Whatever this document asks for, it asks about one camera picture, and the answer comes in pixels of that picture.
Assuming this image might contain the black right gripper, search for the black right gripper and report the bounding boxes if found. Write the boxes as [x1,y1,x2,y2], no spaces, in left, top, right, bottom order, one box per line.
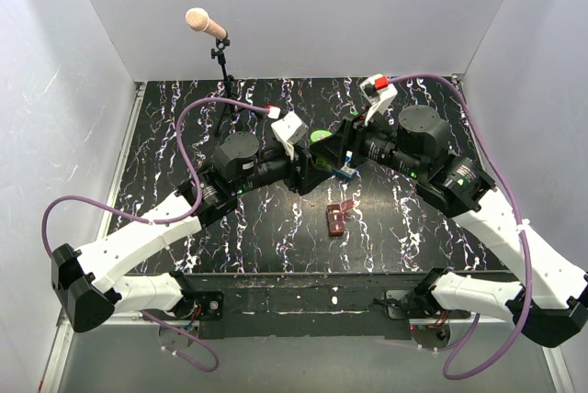
[309,104,424,182]

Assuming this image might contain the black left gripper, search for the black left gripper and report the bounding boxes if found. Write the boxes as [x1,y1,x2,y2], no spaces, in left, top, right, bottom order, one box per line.
[233,140,331,195]

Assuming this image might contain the green lidded pill bottle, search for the green lidded pill bottle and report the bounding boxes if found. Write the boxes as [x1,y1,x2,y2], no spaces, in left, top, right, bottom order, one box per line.
[309,129,332,170]

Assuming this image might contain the brown weekly pill organizer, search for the brown weekly pill organizer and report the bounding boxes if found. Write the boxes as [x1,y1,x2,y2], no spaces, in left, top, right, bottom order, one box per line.
[325,199,356,237]

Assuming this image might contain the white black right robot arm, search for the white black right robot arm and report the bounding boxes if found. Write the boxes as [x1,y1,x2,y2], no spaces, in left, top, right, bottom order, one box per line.
[311,106,587,348]

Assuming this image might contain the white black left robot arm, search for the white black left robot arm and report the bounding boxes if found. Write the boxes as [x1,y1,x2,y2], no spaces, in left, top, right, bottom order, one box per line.
[50,131,333,332]

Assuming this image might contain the blue grey toy bricks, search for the blue grey toy bricks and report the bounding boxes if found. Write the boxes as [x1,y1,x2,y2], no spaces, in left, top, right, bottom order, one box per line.
[333,166,357,181]

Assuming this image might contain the black microphone tripod stand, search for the black microphone tripod stand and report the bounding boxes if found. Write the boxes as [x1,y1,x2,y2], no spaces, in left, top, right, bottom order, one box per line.
[210,38,244,137]

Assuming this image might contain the pink foam microphone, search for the pink foam microphone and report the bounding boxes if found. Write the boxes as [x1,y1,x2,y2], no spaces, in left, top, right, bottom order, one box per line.
[185,7,228,40]

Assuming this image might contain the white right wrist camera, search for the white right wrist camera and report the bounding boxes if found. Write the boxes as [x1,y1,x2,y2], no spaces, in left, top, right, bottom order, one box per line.
[359,73,398,125]

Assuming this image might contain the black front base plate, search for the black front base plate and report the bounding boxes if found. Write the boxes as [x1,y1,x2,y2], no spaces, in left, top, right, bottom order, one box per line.
[141,272,465,342]

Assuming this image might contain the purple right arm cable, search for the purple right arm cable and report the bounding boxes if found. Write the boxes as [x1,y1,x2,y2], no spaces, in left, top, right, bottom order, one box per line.
[388,73,534,379]

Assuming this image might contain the aluminium frame rail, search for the aluminium frame rail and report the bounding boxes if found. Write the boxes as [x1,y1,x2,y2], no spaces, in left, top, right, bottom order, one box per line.
[38,82,147,392]

